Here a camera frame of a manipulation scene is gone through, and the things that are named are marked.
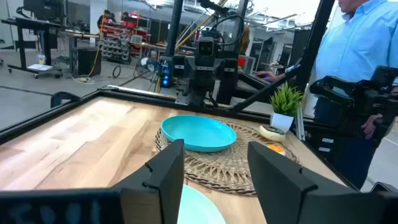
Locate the black aluminium table frame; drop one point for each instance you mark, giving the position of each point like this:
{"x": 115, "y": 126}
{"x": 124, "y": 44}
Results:
{"x": 31, "y": 122}

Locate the light blue plate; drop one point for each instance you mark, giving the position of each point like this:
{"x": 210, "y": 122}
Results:
{"x": 196, "y": 208}

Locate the teal plate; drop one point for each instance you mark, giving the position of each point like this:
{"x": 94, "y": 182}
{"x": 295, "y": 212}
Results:
{"x": 199, "y": 132}

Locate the black cabinet box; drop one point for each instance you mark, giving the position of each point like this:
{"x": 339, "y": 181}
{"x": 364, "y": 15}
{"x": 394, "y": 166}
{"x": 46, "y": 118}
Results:
{"x": 89, "y": 60}

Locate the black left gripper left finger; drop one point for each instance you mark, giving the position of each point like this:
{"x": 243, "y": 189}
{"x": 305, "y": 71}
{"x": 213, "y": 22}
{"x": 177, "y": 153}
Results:
{"x": 161, "y": 186}

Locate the black desk on wheels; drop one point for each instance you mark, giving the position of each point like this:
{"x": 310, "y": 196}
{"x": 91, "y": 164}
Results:
{"x": 21, "y": 34}

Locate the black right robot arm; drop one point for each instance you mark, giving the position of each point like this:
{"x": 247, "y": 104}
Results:
{"x": 230, "y": 74}

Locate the control box with blue lights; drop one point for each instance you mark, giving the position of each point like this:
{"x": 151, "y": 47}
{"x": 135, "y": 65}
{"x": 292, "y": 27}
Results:
{"x": 165, "y": 74}

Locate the shelf with red bins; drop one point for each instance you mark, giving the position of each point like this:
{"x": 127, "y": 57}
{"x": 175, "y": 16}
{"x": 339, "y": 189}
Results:
{"x": 116, "y": 40}

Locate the potted plant in white pot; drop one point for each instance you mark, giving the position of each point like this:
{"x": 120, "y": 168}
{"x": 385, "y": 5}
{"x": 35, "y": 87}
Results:
{"x": 284, "y": 101}

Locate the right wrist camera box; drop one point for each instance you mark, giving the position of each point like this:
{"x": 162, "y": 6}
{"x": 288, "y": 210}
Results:
{"x": 206, "y": 47}

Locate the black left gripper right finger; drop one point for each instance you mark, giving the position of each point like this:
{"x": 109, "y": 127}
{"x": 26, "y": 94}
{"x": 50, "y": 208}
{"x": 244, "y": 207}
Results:
{"x": 280, "y": 193}

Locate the person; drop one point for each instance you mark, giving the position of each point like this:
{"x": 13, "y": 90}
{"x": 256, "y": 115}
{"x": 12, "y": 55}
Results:
{"x": 357, "y": 46}

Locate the woven straw placemat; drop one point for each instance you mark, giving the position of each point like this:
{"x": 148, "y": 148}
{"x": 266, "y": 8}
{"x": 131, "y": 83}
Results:
{"x": 217, "y": 169}

